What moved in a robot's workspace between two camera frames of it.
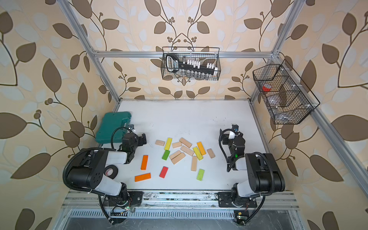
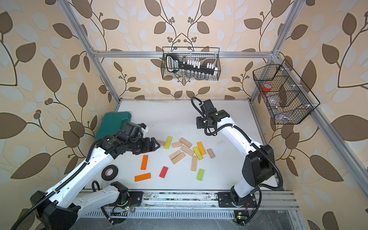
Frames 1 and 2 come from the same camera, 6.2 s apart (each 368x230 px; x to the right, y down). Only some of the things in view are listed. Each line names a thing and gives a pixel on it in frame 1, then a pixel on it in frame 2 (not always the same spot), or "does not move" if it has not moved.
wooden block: [211, 153] does not move
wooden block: [187, 150] does not move
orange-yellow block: [201, 148] does not move
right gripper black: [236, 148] -> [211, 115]
